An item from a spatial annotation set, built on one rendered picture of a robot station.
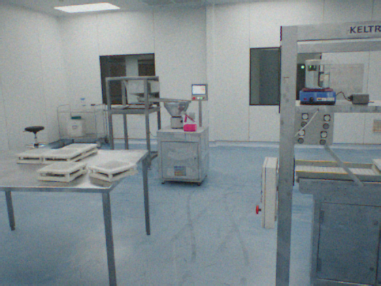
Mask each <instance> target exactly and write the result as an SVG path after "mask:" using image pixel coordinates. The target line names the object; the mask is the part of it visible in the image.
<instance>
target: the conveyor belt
mask: <svg viewBox="0 0 381 286"><path fill-rule="evenodd" d="M349 169H350V171H351V172H352V173H356V174H376V173H374V171H373V170H371V169H352V168H349ZM295 170H306V171H317V172H340V173H346V171H345V170H344V169H343V168H328V167H316V166H302V165H298V166H296V167H295ZM297 178H315V177H304V176H295V182H296V183H297V184H298V182H297V181H296V179H297ZM325 179H336V180H353V179H346V178H325ZM360 181H367V182H381V181H377V180H360Z"/></svg>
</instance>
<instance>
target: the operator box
mask: <svg viewBox="0 0 381 286"><path fill-rule="evenodd" d="M278 174H279V165H278V158H277V157H266V158H265V160H264V162H263V165H262V187H261V228H267V229H274V225H275V221H276V219H277V213H278V202H277V201H276V199H277V192H278V184H277V181H278Z"/></svg>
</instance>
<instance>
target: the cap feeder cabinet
mask: <svg viewBox="0 0 381 286"><path fill-rule="evenodd" d="M156 138H157V153H158V167H159V178H160V180H162V181H163V182H162V183H161V184H162V185H164V184H165V183H164V180H176V181H188V182H199V184H198V186H200V182H201V181H202V180H203V179H204V178H205V176H206V174H207V173H208V172H209V170H210V152H209V126H202V127H199V126H197V130H196V131H195V132H190V131H184V128H183V127H177V129H176V128H175V127H171V125H168V126H166V127H164V128H162V129H160V130H158V131H156Z"/></svg>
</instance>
